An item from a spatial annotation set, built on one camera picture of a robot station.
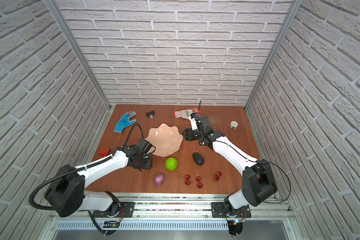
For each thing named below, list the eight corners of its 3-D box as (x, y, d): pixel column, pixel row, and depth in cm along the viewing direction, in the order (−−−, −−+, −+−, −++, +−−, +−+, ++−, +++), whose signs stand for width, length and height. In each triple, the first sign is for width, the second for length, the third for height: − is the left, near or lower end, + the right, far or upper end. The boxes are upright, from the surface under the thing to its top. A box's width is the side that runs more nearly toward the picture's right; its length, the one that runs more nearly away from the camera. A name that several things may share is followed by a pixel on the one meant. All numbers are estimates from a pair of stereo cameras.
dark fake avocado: (197, 167, 90) (198, 164, 87) (191, 156, 95) (191, 153, 91) (204, 164, 92) (205, 161, 88) (198, 153, 96) (198, 150, 93)
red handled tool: (98, 157, 94) (97, 156, 92) (101, 150, 97) (100, 148, 95) (107, 157, 94) (106, 156, 92) (110, 150, 97) (108, 148, 96)
